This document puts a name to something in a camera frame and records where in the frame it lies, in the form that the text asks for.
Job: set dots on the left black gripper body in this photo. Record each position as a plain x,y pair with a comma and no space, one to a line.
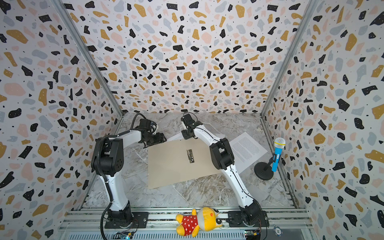
150,139

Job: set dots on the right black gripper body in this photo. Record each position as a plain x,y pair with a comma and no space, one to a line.
187,132

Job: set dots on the beige manila folder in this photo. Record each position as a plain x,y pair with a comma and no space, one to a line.
169,164

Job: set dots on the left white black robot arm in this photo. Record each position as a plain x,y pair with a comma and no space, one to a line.
108,158

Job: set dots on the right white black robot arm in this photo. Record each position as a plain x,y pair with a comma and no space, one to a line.
222,158

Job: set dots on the silver folder clip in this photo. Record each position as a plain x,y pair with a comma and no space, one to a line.
190,156

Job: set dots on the text printed paper sheet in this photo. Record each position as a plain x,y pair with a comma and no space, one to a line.
176,137

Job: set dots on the blue toy microphone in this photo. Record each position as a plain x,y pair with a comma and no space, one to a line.
279,144

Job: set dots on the yellow plush toy red dress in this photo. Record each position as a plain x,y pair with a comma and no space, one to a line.
206,219

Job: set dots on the left green circuit board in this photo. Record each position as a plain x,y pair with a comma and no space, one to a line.
123,236

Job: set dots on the right circuit board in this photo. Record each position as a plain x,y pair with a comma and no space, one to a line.
253,235

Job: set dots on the round white blue badge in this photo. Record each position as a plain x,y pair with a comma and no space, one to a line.
278,231

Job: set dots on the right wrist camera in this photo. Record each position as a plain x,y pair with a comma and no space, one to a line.
185,121

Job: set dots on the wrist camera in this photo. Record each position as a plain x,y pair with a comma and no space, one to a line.
185,121
145,124

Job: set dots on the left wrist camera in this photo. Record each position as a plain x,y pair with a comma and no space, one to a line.
145,124

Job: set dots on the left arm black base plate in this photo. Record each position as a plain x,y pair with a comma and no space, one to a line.
138,220

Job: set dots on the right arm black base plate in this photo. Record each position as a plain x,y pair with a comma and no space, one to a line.
235,220

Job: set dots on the aluminium rail frame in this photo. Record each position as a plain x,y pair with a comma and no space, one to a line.
161,225

